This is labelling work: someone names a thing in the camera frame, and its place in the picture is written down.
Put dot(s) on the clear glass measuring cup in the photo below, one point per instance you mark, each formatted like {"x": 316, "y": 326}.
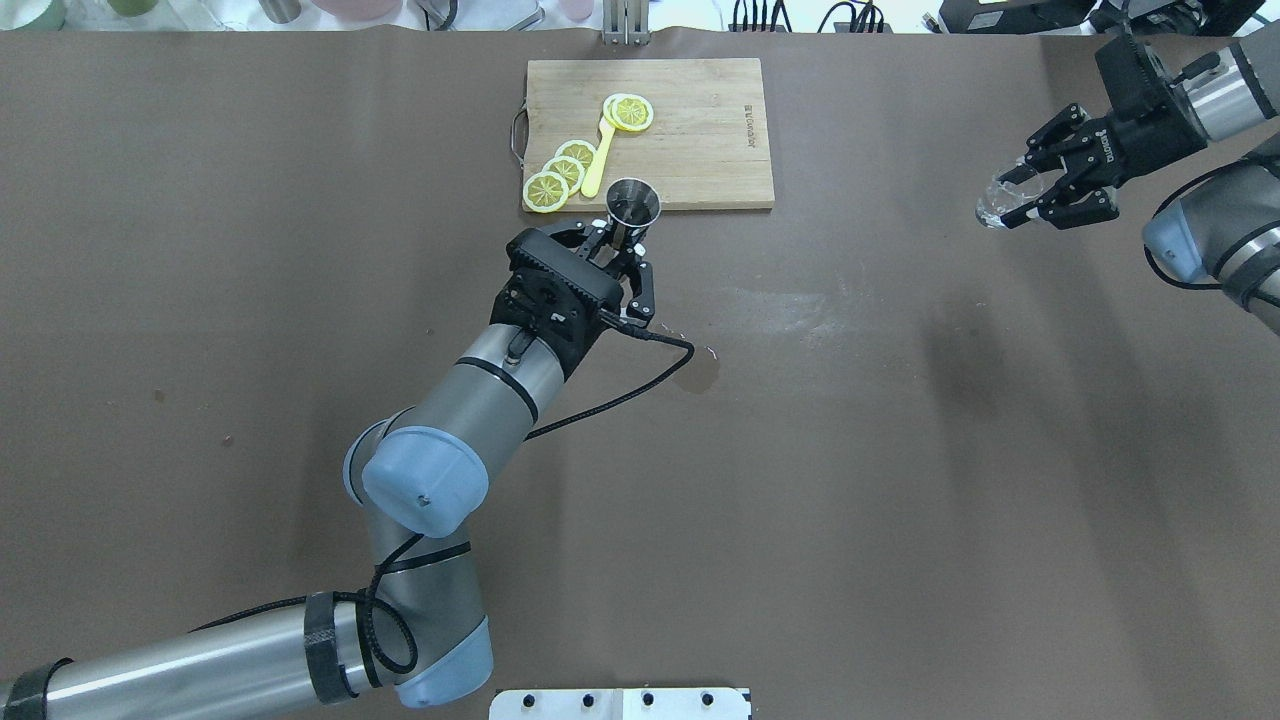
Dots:
{"x": 1004, "y": 207}

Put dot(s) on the lemon slice on stick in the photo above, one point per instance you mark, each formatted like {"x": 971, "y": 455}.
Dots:
{"x": 628, "y": 112}

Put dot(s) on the wooden cutting board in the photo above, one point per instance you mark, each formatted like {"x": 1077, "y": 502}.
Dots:
{"x": 707, "y": 149}

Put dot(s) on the aluminium frame post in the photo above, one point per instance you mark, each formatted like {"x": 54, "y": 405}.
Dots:
{"x": 626, "y": 22}

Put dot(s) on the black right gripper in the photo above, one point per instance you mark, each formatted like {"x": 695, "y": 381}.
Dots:
{"x": 1150, "y": 133}

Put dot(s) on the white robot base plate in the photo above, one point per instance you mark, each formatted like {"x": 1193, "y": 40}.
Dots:
{"x": 623, "y": 703}

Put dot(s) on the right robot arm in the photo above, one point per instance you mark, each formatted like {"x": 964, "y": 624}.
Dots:
{"x": 1217, "y": 232}

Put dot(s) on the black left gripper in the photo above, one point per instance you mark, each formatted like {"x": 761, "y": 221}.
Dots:
{"x": 641, "y": 283}

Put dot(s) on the steel double jigger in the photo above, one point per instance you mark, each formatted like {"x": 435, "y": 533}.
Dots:
{"x": 632, "y": 205}

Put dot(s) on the yellow plastic stick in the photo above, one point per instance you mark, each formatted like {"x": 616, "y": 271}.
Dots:
{"x": 593, "y": 177}

